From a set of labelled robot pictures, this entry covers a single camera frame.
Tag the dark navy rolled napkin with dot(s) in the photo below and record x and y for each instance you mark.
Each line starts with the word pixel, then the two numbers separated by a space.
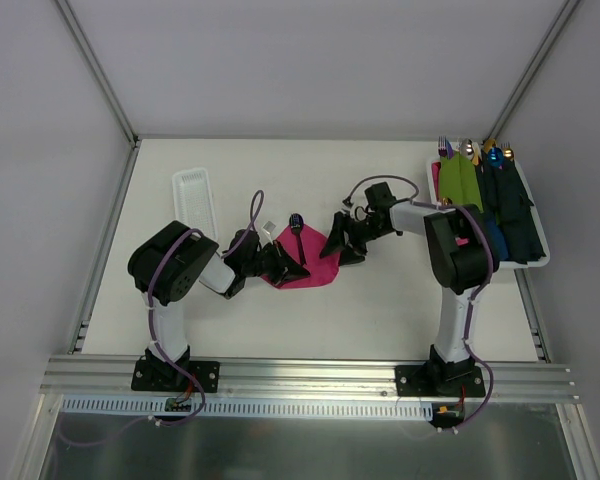
pixel 505 197

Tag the left aluminium frame post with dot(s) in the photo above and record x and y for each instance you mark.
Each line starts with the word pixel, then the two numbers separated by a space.
pixel 95 68

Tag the magenta paper napkin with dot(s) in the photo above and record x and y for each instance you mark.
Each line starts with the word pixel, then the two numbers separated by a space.
pixel 323 271

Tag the silver spoon in roll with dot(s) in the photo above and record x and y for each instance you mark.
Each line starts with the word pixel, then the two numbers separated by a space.
pixel 468 150

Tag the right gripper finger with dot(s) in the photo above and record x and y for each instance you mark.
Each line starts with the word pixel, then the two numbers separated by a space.
pixel 352 256
pixel 337 238

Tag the green rolled napkin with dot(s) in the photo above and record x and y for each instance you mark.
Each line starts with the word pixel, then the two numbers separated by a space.
pixel 458 181

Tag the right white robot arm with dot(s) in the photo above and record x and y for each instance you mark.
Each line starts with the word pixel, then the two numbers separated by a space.
pixel 463 260

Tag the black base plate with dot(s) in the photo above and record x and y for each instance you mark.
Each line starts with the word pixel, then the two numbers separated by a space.
pixel 153 375
pixel 417 380

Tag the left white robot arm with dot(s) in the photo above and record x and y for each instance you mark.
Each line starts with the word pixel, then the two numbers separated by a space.
pixel 166 267

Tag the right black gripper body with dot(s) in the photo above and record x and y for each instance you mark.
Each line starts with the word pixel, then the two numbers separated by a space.
pixel 350 235

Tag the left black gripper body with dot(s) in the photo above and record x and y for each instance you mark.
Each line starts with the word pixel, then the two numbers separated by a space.
pixel 275 261

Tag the black fork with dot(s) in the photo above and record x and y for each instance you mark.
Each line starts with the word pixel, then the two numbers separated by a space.
pixel 300 248

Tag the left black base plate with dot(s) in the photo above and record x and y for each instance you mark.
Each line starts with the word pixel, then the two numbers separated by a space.
pixel 153 375

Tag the small white utensil basket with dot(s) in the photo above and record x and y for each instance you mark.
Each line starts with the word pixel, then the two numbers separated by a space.
pixel 193 202

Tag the aluminium front rail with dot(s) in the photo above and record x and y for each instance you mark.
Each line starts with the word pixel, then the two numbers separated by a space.
pixel 509 382

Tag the purple fork in roll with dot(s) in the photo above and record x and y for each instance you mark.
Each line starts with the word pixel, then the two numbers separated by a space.
pixel 445 149

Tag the purple metallic spoon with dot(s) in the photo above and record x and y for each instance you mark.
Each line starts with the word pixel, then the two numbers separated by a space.
pixel 296 223

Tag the blue spoon in roll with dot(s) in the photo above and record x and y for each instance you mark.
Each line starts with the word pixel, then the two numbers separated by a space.
pixel 496 157

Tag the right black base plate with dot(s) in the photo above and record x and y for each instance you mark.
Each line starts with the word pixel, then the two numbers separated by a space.
pixel 417 380

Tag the white slotted cable duct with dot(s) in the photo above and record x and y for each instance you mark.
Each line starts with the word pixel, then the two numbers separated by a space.
pixel 251 408

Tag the blue rolled napkin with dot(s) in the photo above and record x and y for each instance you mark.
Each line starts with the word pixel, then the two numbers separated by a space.
pixel 498 238

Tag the aluminium frame post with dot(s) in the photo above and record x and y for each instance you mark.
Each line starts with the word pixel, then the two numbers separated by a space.
pixel 540 55
pixel 95 68

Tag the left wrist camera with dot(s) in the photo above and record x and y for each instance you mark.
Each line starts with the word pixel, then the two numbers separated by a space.
pixel 269 229

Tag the right aluminium frame post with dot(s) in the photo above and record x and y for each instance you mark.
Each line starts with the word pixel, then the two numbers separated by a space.
pixel 540 55

